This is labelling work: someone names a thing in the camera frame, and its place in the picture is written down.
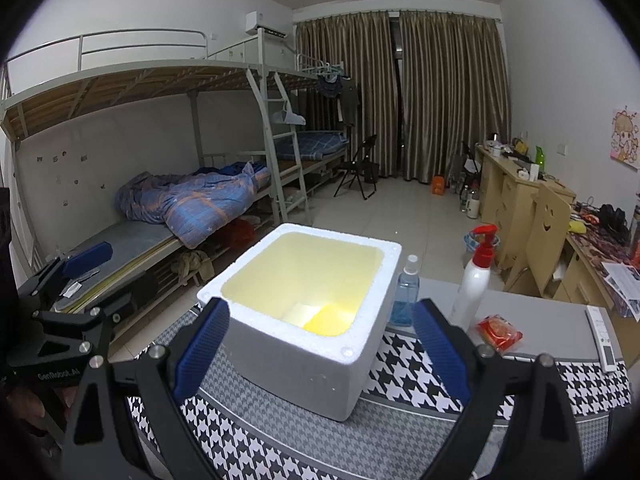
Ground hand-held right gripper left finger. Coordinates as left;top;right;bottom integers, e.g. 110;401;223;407
62;297;231;480

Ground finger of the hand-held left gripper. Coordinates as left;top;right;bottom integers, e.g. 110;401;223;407
17;241;114;312
96;270;159;332

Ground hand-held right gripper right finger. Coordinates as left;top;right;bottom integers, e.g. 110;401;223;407
412;297;586;480

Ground white foam box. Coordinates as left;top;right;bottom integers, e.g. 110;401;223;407
196;223;403;423

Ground grey mattress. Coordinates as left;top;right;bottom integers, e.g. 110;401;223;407
55;220;181;311

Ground red snack packet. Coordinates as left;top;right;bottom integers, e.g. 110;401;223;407
475;314;523;353

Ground blue spray bottle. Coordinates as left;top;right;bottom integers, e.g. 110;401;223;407
392;255;421;328

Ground beige crumpled clothes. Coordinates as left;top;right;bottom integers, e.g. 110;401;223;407
170;252;216;286

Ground white red pump bottle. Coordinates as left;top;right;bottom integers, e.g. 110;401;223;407
447;225;501;333

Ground houndstooth tablecloth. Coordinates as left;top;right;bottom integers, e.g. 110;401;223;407
125;275;640;480

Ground blue patterned quilt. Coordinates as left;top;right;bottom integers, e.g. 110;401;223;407
115;160;271;248

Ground yellow sponge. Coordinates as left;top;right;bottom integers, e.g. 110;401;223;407
302;304;358;337

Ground red plastic bag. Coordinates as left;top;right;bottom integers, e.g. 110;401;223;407
227;217;261;251

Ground wooden desk with patterned cloth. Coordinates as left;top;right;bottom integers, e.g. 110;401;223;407
550;200;640;356

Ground white remote control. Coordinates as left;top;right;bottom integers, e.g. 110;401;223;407
586;305;621;373

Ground wooden smiley chair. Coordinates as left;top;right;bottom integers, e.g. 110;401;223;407
502;182;573;301

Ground light wooden desk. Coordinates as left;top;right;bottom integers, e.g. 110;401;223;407
474;145;576;271

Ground printed papers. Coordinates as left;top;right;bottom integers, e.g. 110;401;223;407
600;260;640;318

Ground black folding chair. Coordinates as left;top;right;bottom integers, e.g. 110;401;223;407
334;135;378;201

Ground black shoes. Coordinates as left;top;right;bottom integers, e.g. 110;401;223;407
597;204;630;241

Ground blue plaid mattress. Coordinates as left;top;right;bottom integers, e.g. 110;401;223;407
275;131;348;158

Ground brown striped curtain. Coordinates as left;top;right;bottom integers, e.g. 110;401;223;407
295;12;401;181
400;10;511;183

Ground dark hanging garment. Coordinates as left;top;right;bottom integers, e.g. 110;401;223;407
337;79;362;127

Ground white air conditioner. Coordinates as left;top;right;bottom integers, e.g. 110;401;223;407
244;10;295;41

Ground cartoon wall poster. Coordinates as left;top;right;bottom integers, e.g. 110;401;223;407
607;107;640;168

